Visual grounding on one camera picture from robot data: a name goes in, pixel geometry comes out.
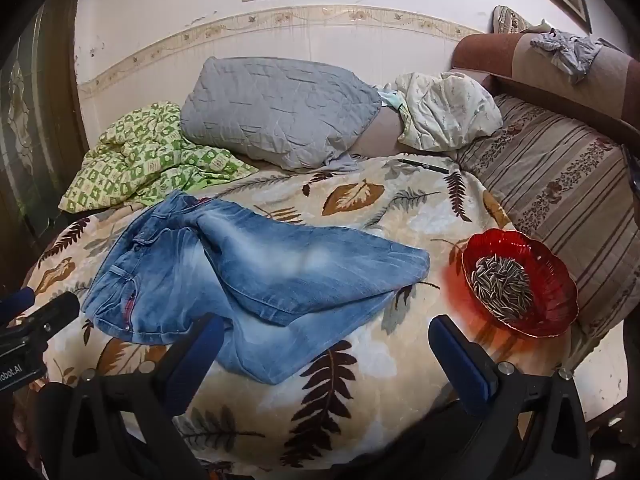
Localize red glass bowl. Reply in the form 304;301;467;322
461;228;579;338

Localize leaf print blanket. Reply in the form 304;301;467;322
15;157;576;476

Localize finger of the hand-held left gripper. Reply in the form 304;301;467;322
0;287;36;322
10;291;81;337

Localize green checked blanket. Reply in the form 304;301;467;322
58;101;260;212

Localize white floral cloth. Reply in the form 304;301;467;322
397;71;503;152

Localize small patterned cushion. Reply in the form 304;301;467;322
492;5;533;36

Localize dark wooden door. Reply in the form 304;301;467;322
0;0;91;241

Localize striped floral sofa cushion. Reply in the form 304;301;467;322
452;92;640;361

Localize light green cloth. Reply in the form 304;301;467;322
377;87;408;111

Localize grey quilted pillow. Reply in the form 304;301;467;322
180;56;383;171

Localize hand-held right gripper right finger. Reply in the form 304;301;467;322
429;314;593;480

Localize sunflower seeds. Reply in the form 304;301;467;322
470;255;535;322

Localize blue denim pants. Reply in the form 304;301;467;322
81;191;432;386

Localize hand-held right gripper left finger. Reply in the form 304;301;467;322
37;312;226;480

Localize black pen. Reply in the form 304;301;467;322
397;158;451;175

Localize person's left hand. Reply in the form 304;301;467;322
12;400;38;468

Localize grey crumpled cloth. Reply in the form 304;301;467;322
530;29;603;85

